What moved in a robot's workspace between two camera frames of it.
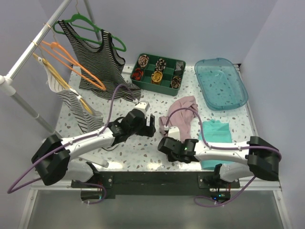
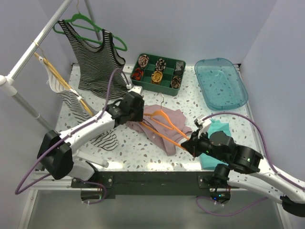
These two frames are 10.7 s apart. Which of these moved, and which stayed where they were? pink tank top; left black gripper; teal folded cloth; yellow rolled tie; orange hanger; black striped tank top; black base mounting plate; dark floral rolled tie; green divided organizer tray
Moved: pink tank top; orange hanger; left black gripper
Stayed: black base mounting plate; yellow rolled tie; green divided organizer tray; dark floral rolled tie; teal folded cloth; black striped tank top
